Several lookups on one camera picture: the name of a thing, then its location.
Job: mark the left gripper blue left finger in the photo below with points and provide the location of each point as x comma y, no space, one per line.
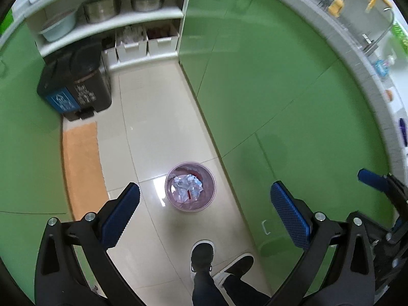
59,279

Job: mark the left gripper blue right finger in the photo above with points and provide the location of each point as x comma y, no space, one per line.
336,267

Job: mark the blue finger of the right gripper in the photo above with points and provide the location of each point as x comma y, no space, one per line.
378,182

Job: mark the purple velvet pouch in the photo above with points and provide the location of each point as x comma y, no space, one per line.
403,130

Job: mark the steel kitchen sink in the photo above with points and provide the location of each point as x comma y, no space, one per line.
358,18

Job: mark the right black shoe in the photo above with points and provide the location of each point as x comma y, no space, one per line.
238,267

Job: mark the black shoe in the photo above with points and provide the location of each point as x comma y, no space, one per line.
238,267
201,257

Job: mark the brown walnut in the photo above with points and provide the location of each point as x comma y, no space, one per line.
389,95

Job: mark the orange floor mat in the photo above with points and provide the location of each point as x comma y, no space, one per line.
83,171

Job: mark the clear hand soap bottle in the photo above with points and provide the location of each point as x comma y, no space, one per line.
382,66

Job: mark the left black shoe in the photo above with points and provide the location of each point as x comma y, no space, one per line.
201,257

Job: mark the chrome faucet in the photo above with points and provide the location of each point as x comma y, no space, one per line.
381,29

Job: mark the pink round waste basket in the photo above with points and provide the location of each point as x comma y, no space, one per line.
190,187

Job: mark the green mesh basket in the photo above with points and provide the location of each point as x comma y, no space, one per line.
400,36

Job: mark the yellow sponge holder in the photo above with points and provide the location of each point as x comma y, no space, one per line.
336,7

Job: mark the black dual pedal bin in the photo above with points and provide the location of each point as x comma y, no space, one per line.
76,83

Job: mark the white storage bin middle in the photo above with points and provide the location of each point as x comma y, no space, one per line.
131,43

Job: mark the white storage bin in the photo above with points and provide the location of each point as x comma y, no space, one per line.
131,43
162,39

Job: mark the white storage bin right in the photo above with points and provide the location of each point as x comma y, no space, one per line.
162,39

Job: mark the pale blue basin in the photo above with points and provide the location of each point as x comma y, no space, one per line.
59,26

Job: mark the large steel stockpot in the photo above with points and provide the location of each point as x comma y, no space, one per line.
97,11

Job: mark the steel pot with lid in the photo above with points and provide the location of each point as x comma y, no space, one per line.
146,5

